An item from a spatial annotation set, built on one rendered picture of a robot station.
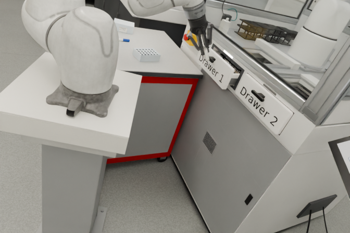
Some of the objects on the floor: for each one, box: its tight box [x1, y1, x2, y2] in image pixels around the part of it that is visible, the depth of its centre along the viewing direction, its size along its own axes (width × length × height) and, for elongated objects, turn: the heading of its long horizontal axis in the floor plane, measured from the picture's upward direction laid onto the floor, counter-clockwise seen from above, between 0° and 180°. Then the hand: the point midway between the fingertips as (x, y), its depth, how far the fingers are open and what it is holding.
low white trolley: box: [106, 27, 203, 164], centre depth 168 cm, size 58×62×76 cm
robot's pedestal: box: [21, 135, 117, 233], centre depth 106 cm, size 30×30×76 cm
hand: (205, 53), depth 119 cm, fingers closed
